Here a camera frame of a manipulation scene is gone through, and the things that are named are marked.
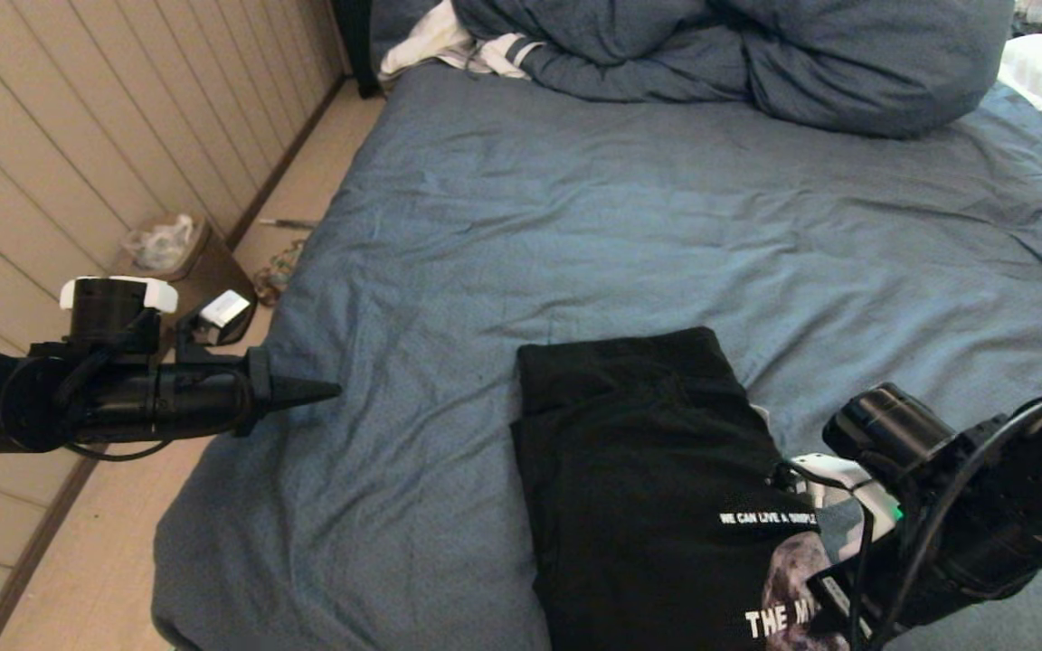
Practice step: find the black printed t-shirt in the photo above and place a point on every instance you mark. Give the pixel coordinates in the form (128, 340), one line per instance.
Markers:
(648, 506)

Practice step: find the bed with blue sheet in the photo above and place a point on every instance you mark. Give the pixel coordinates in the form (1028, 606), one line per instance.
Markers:
(575, 226)

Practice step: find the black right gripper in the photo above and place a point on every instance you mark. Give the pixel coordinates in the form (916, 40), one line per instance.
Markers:
(964, 561)

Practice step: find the brown trash bin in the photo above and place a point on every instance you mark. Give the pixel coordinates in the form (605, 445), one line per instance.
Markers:
(213, 271)

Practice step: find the clear plastic bin bag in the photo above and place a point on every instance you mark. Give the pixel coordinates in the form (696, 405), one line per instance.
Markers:
(161, 246)

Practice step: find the black bedside furniture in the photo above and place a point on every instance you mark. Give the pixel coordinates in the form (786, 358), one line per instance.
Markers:
(356, 45)

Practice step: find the thin dark pen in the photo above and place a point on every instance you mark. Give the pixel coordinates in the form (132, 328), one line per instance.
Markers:
(290, 224)

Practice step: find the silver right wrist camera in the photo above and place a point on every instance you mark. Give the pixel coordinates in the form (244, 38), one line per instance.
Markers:
(847, 484)

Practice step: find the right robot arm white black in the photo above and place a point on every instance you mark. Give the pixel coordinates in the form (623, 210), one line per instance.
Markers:
(982, 461)

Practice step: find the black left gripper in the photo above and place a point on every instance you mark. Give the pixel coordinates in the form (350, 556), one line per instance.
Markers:
(177, 402)

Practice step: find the blue bunched duvet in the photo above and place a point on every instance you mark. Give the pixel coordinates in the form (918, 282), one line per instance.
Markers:
(756, 63)

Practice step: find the white striped garment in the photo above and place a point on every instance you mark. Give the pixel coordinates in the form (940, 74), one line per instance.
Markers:
(431, 45)

